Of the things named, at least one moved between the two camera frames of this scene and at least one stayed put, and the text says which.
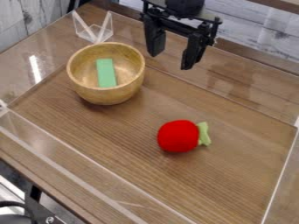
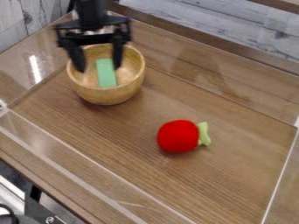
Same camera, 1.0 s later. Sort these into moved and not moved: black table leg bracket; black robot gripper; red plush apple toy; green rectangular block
Moved: black robot gripper
Not moved: green rectangular block; red plush apple toy; black table leg bracket
